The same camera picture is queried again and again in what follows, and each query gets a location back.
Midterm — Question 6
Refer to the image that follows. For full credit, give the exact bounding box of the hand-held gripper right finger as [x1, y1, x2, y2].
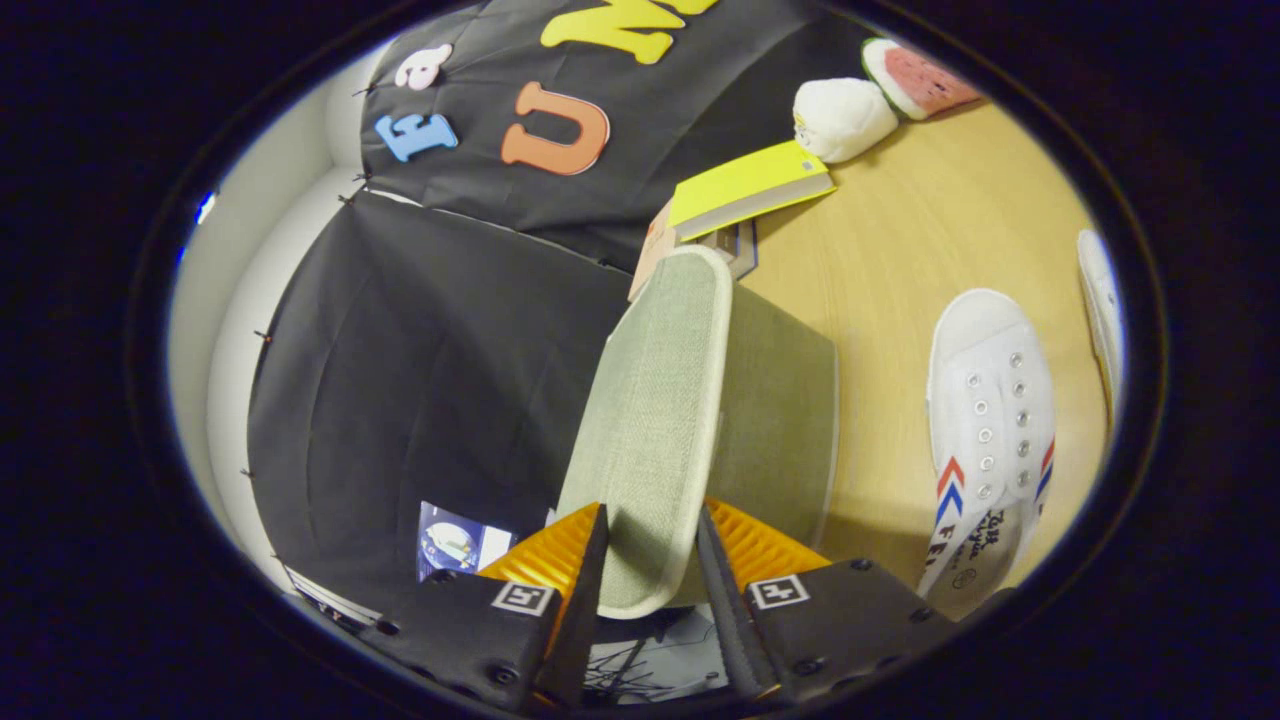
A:
[696, 500, 963, 704]

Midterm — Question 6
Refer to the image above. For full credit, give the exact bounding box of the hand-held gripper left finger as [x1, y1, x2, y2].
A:
[345, 503, 611, 713]

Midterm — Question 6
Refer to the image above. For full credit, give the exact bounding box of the green fabric storage box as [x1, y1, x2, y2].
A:
[555, 245, 841, 621]

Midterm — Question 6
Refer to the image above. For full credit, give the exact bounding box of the white canvas shoe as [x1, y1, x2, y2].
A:
[915, 288, 1059, 621]
[1076, 228, 1126, 431]

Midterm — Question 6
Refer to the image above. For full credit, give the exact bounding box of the open laptop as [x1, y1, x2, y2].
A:
[285, 500, 516, 626]

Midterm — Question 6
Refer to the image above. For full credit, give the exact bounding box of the black backdrop cloth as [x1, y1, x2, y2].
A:
[245, 0, 881, 611]

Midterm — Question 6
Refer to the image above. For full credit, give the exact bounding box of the grey book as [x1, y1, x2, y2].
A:
[715, 222, 758, 279]

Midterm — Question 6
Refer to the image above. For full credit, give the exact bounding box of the beige book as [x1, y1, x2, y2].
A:
[628, 200, 681, 301]

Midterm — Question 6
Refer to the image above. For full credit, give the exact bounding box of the yellow book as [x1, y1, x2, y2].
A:
[668, 140, 836, 243]

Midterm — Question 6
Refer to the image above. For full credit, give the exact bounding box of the white plush toy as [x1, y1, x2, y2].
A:
[793, 77, 899, 164]

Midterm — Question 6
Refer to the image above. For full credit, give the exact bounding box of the watermelon slice plush toy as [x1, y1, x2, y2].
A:
[861, 38, 986, 122]

